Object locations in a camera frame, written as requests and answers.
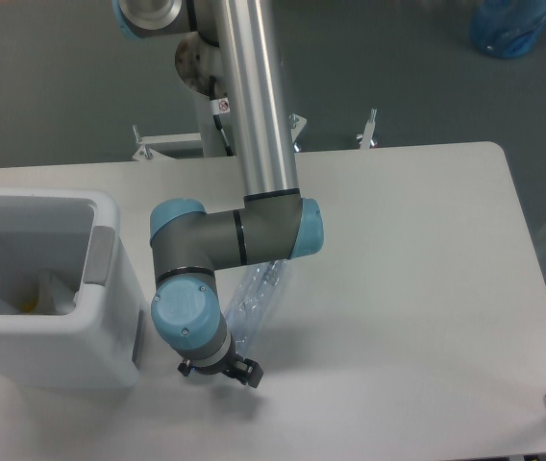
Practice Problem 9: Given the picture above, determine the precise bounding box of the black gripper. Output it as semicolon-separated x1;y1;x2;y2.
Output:
177;352;263;387

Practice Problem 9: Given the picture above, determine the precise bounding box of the crushed clear plastic bottle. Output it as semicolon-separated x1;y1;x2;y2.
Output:
224;260;287;357

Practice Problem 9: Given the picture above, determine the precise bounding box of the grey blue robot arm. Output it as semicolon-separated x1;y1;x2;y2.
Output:
112;1;324;387

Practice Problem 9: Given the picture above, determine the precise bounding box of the trash inside can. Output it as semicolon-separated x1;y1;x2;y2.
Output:
0;270;80;316

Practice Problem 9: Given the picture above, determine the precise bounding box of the white trash can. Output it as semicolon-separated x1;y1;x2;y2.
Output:
0;186;145;389

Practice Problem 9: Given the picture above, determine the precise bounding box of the blue plastic bag top right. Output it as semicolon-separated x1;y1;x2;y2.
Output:
469;0;546;60

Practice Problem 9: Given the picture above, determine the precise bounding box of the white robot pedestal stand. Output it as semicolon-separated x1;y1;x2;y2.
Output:
131;33;380;162

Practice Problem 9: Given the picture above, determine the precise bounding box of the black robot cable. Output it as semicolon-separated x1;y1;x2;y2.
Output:
208;75;236;158

